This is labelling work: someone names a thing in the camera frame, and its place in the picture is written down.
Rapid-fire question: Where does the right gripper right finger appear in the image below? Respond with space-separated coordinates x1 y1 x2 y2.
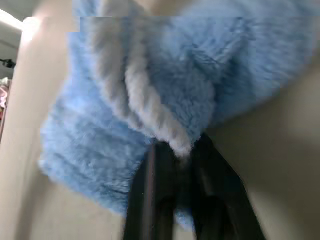
189 133 261 240

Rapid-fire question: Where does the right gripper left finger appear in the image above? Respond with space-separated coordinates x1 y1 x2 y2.
123 141 181 240

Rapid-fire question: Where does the blue towel with white edging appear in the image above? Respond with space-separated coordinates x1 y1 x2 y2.
37 0 316 231

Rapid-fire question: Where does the colourful background clutter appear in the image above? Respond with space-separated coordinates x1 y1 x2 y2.
0 56 14 145

